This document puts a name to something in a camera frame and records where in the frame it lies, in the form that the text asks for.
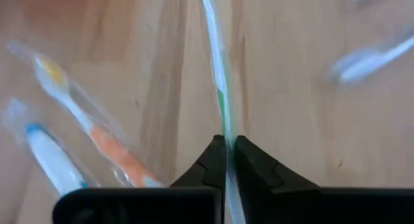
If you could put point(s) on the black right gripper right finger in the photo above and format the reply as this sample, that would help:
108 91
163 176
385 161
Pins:
291 204

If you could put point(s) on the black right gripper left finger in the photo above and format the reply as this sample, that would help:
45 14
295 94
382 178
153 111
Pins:
161 204

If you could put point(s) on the orange toothbrush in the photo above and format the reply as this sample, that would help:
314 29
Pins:
113 149

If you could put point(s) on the blue toothbrush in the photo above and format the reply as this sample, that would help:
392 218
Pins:
55 162

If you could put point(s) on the green toothbrush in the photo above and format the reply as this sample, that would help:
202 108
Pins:
220 72

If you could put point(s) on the purple toothbrush in clear wrapper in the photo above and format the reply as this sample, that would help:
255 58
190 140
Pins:
355 68

